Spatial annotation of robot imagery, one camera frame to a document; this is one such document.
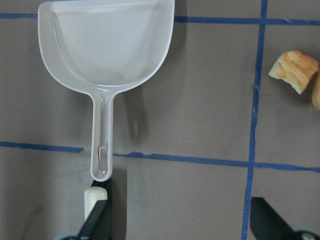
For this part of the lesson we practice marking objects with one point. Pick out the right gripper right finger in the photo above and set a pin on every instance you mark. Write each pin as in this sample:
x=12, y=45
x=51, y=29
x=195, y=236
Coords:
x=267, y=224

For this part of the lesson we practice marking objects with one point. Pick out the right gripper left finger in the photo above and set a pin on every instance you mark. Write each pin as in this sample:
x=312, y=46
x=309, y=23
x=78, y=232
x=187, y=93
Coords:
x=95, y=227

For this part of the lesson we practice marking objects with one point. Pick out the white plastic dustpan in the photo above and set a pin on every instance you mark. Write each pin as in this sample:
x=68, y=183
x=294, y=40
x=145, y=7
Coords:
x=102, y=48

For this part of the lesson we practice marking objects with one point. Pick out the white hand brush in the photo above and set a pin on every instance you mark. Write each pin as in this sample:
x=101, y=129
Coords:
x=99, y=191

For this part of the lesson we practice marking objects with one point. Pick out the round brown bread roll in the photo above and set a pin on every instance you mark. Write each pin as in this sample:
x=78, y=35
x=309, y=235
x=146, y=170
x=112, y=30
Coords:
x=315, y=96

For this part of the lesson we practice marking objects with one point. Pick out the orange crusty bread piece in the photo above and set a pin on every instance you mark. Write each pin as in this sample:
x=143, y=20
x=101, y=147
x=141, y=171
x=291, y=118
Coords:
x=294, y=68

